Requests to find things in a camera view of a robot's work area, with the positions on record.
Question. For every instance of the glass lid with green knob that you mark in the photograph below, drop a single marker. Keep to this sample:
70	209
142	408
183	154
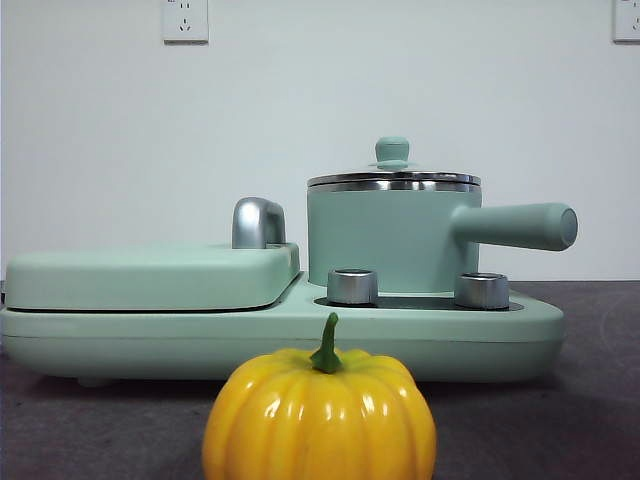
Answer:
392	150

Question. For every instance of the yellow toy pumpkin green stem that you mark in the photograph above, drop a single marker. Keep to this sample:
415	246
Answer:
320	425

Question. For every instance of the mint green breakfast machine base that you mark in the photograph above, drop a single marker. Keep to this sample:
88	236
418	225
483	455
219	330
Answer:
225	345

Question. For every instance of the mint green griddle cover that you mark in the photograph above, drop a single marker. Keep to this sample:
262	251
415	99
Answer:
125	277

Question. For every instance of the white wall socket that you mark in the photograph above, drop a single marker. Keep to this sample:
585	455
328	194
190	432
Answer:
628	20
185	22

